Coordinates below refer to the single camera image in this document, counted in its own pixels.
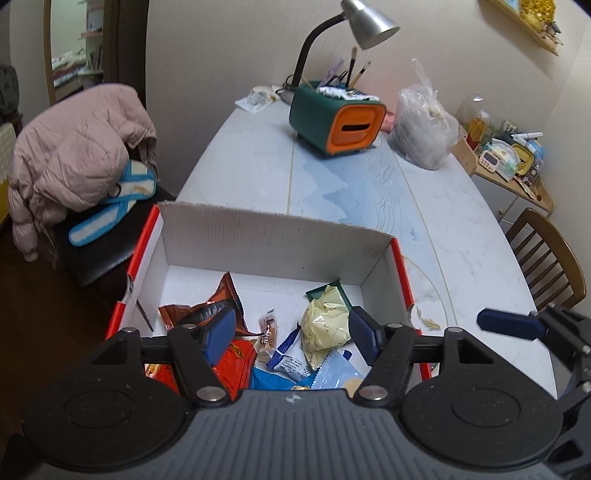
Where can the grey wooden cabinet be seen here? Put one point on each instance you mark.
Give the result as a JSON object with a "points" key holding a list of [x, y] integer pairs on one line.
{"points": [[512, 194]]}

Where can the paint brush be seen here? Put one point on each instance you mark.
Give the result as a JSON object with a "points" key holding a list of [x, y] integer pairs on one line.
{"points": [[362, 73], [352, 64]]}

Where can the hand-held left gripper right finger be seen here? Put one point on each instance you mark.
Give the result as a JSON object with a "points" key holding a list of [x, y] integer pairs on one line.
{"points": [[364, 334]]}

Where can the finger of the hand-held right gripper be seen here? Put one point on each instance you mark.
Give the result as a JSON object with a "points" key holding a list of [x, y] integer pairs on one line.
{"points": [[508, 323]]}

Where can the clear plastic bag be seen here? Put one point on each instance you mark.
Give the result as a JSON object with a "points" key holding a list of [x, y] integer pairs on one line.
{"points": [[425, 129]]}

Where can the brown wooden chair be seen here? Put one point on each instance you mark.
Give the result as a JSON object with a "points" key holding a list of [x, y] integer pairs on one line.
{"points": [[545, 258]]}

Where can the brown foil snack packet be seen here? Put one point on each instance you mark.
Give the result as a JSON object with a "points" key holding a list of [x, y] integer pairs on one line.
{"points": [[203, 309]]}

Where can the green orange tissue box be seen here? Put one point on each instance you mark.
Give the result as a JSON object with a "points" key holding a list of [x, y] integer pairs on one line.
{"points": [[332, 120]]}

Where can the orange drink bottle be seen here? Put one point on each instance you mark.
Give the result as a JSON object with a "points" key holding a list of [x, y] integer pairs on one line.
{"points": [[480, 124]]}

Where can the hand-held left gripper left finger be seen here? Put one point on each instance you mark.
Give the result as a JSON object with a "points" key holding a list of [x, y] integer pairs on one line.
{"points": [[219, 333]]}

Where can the door frame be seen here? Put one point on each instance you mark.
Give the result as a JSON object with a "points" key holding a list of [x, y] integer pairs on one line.
{"points": [[111, 41]]}

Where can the white blue snack packet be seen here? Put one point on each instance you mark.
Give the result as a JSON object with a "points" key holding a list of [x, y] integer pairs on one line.
{"points": [[288, 362]]}

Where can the silver desk lamp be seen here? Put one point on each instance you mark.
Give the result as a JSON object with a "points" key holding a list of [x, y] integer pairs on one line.
{"points": [[364, 21]]}

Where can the white paper sheet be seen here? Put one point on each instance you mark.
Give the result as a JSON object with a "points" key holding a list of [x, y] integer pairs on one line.
{"points": [[256, 99]]}

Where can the pink padded jacket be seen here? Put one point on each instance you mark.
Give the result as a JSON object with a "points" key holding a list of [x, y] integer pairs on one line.
{"points": [[74, 152]]}

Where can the pale yellow snack packet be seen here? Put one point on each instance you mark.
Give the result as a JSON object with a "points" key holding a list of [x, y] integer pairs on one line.
{"points": [[325, 323]]}

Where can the light blue cookie packet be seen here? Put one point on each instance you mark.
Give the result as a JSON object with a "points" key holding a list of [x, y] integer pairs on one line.
{"points": [[337, 374]]}

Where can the red white cardboard box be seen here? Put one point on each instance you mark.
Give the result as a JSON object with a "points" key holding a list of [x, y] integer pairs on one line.
{"points": [[277, 240]]}

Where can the red snack packet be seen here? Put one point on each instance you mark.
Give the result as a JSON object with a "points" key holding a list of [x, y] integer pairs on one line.
{"points": [[238, 364]]}

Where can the white kitchen timer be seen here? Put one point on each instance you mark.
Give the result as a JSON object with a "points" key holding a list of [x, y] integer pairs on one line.
{"points": [[488, 160]]}

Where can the blue white slipper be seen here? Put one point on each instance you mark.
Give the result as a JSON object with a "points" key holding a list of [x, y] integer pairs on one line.
{"points": [[134, 182], [101, 224]]}

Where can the black seat chair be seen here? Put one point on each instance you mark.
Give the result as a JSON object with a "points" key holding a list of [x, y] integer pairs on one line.
{"points": [[106, 249]]}

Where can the tissue pack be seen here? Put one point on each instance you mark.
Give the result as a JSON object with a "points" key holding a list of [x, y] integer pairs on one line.
{"points": [[505, 159]]}

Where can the small pink white candy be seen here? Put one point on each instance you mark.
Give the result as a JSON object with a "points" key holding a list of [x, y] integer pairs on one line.
{"points": [[268, 337]]}

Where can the golden tree ornament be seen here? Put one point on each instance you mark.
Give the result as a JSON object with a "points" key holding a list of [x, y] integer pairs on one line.
{"points": [[538, 9]]}

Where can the wooden wall shelf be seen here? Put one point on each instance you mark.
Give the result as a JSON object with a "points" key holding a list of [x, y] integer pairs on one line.
{"points": [[526, 25]]}

